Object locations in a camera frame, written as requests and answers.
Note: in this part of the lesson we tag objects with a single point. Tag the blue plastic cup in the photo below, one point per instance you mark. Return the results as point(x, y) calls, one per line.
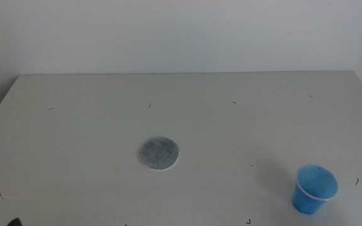
point(310, 201)

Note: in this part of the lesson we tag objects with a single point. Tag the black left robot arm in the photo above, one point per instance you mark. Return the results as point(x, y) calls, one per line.
point(15, 223)

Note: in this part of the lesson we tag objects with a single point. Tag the grey round cup mat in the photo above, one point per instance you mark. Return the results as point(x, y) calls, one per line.
point(159, 153)

